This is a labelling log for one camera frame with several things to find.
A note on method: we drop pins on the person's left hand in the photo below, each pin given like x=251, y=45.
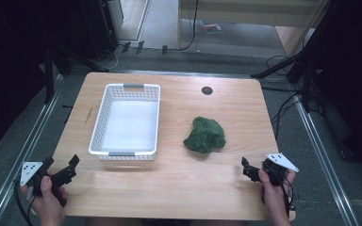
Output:
x=48, y=205

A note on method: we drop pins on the black metal stand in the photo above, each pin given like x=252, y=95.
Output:
x=49, y=75

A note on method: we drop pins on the light wooden desk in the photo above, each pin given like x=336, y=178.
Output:
x=248, y=12

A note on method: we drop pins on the black tripod leg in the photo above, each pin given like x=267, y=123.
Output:
x=276, y=66

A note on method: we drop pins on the black cabinet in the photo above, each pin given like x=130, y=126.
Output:
x=99, y=28

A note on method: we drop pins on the metal floor rail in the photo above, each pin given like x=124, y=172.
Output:
x=323, y=163
x=22, y=150

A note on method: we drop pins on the person's right hand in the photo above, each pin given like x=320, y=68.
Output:
x=273, y=197

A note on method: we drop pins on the dark round table grommet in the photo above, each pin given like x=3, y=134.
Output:
x=207, y=90

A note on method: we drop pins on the white perforated plastic basket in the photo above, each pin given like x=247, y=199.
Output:
x=128, y=122

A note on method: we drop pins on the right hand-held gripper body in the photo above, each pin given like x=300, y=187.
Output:
x=279, y=164

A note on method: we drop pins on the black power plug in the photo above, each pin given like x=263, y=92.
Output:
x=164, y=49
x=126, y=47

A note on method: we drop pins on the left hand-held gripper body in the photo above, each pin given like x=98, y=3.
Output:
x=31, y=171

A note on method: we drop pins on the book with red cover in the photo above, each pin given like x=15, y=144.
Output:
x=211, y=27

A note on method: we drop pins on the crumpled green cloth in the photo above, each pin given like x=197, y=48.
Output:
x=205, y=135

